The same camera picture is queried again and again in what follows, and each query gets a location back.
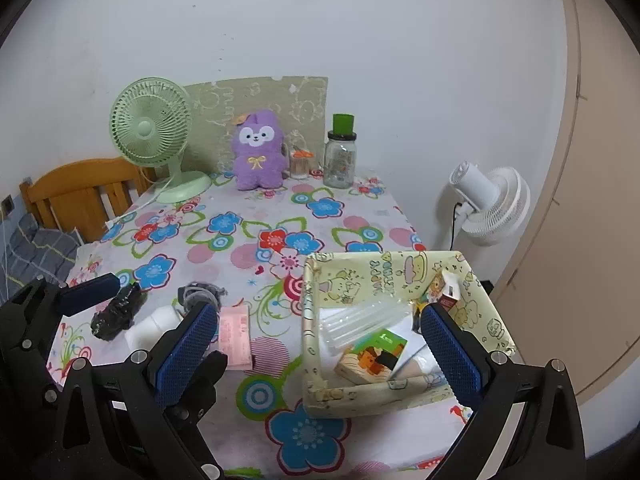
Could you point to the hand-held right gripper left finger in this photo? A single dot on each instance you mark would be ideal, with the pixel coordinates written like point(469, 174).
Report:
point(187, 350)

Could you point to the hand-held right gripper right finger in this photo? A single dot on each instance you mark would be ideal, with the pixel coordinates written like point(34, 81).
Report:
point(450, 355)

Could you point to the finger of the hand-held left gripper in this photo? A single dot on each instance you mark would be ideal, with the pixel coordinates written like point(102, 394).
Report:
point(205, 385)
point(87, 292)

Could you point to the black bag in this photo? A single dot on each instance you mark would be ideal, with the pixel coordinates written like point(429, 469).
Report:
point(115, 310)

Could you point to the white gauze towel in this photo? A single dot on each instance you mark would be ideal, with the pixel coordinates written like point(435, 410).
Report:
point(150, 327)

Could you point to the grey sock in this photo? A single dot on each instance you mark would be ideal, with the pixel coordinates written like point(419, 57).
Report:
point(200, 295)

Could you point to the small cartoon print packet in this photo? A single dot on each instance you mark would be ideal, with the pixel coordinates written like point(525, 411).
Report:
point(445, 292)

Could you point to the yellow cartoon print box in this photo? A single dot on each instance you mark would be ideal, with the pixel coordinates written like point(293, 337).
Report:
point(350, 400)

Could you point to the pink packet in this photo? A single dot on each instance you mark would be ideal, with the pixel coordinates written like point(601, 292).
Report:
point(235, 335)

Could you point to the grey plaid cloth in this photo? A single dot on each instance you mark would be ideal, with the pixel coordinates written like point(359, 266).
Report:
point(40, 255)

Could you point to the wooden chair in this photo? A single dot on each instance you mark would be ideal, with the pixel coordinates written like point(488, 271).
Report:
point(70, 195)

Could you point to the floral tablecloth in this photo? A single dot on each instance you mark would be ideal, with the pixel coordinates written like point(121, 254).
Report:
point(200, 250)

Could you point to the white standing fan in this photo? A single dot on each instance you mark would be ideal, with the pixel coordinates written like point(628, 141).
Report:
point(495, 205)

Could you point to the green desk fan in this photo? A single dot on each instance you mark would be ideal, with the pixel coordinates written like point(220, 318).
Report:
point(150, 127)

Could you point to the purple plush toy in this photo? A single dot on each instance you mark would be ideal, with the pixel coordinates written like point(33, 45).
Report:
point(257, 165)

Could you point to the toothpick jar with orange lid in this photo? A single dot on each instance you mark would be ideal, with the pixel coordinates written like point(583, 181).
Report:
point(300, 165)

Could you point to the glass jar with green lid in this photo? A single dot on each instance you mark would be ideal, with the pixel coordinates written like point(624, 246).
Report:
point(340, 160)

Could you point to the beige door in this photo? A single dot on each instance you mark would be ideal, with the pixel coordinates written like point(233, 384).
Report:
point(600, 185)

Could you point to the green patterned board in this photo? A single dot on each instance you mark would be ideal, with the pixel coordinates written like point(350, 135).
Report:
point(215, 105)

